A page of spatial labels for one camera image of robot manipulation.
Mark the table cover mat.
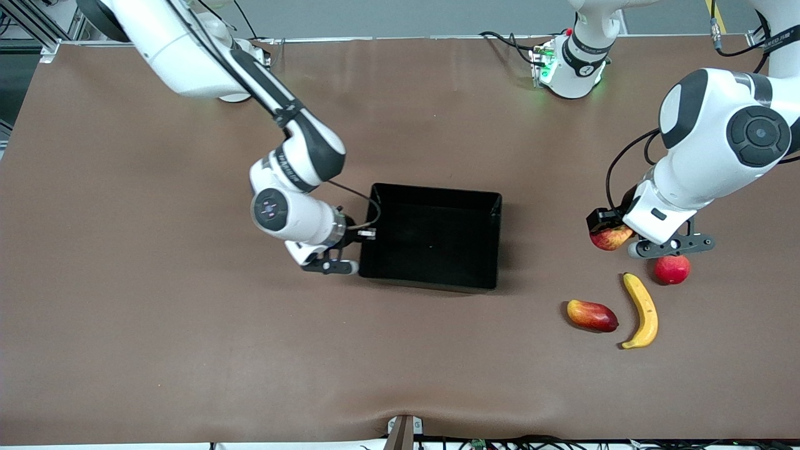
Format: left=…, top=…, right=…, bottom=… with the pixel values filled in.
left=0, top=36, right=800, bottom=446

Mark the red yellow mango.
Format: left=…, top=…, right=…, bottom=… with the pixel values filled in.
left=566, top=299, right=619, bottom=333

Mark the black rectangular plastic box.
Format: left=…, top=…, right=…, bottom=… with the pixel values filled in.
left=358, top=182, right=503, bottom=294

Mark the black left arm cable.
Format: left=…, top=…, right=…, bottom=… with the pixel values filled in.
left=605, top=128, right=662, bottom=213

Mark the cable bundle along table edge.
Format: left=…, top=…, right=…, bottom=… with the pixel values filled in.
left=206, top=434, right=800, bottom=450

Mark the red yellow apple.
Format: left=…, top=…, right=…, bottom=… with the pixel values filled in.
left=590, top=225, right=634, bottom=252

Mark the black hanging cable with connector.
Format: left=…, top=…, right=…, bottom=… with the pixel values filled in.
left=709, top=0, right=771, bottom=74

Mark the aluminium frame profile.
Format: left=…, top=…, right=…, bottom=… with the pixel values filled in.
left=0, top=0, right=85, bottom=63

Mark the camera mount post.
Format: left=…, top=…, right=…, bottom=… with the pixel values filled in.
left=382, top=414, right=424, bottom=450

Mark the yellow banana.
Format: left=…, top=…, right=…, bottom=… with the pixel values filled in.
left=621, top=272, right=659, bottom=350

